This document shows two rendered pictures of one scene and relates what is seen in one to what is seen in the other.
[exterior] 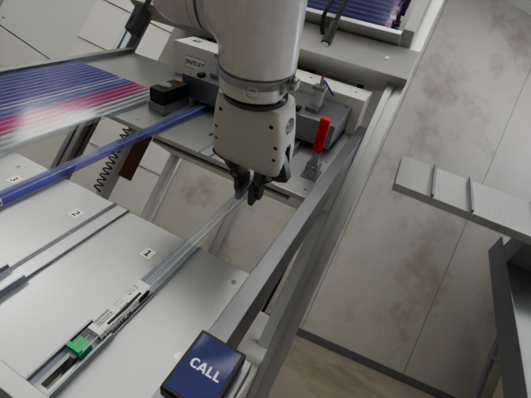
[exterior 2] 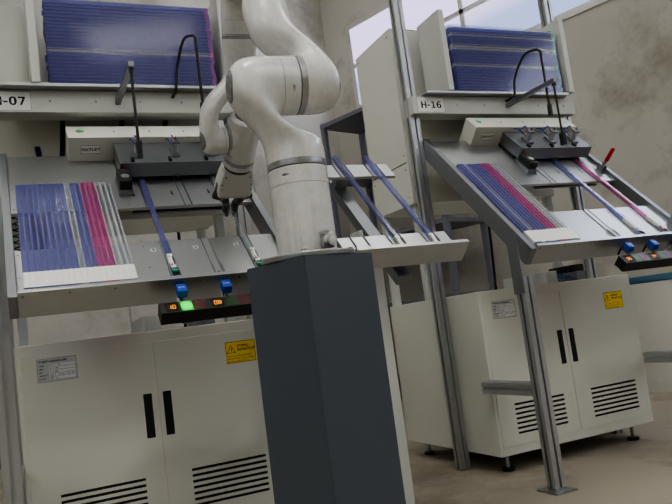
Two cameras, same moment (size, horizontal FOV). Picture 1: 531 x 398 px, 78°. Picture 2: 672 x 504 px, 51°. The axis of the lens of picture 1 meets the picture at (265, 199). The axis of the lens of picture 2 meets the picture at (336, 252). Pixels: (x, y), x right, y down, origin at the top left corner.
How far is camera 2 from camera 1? 1.72 m
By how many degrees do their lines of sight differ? 40
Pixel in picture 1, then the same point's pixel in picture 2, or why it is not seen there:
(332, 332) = not seen: hidden behind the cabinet
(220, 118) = (226, 181)
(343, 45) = (190, 102)
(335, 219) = (242, 213)
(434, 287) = not seen: hidden behind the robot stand
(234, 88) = (241, 169)
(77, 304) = (242, 261)
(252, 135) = (241, 183)
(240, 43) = (245, 155)
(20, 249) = (203, 261)
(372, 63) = not seen: hidden behind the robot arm
